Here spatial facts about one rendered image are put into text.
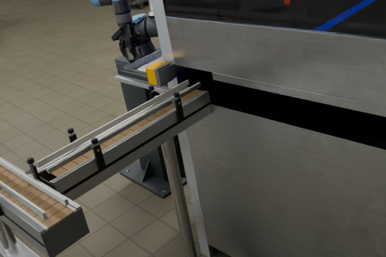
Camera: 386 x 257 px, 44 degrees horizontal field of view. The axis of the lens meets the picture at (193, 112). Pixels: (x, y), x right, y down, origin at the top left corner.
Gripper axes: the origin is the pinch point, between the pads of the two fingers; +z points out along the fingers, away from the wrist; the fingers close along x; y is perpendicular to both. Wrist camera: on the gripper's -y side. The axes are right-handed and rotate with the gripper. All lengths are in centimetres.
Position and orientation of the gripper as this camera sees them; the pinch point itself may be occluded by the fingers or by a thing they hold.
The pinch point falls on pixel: (131, 61)
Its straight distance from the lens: 231.6
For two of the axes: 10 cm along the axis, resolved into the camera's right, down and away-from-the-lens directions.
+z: 1.6, 8.8, 4.4
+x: 6.8, -4.2, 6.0
